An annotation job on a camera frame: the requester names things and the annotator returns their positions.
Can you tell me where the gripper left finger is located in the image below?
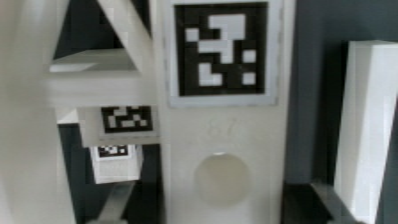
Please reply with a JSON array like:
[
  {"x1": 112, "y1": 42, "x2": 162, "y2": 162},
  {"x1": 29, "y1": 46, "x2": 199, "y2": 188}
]
[{"x1": 87, "y1": 181, "x2": 162, "y2": 224}]

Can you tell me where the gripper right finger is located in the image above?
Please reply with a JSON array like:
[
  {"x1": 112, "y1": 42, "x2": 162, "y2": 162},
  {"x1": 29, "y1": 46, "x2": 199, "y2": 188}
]
[{"x1": 283, "y1": 182, "x2": 363, "y2": 224}]

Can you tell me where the white chair back frame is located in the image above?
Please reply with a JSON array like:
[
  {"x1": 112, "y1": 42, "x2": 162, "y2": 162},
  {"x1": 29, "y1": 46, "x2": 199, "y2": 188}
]
[{"x1": 0, "y1": 0, "x2": 297, "y2": 224}]

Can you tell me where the white chair leg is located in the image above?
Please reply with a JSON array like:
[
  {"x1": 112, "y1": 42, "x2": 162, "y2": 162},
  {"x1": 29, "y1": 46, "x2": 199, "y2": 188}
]
[
  {"x1": 77, "y1": 105, "x2": 160, "y2": 147},
  {"x1": 89, "y1": 145, "x2": 144, "y2": 184}
]

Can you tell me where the white left fence bar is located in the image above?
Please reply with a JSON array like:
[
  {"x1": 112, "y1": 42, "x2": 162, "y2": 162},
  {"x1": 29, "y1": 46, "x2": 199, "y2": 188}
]
[{"x1": 334, "y1": 40, "x2": 398, "y2": 224}]

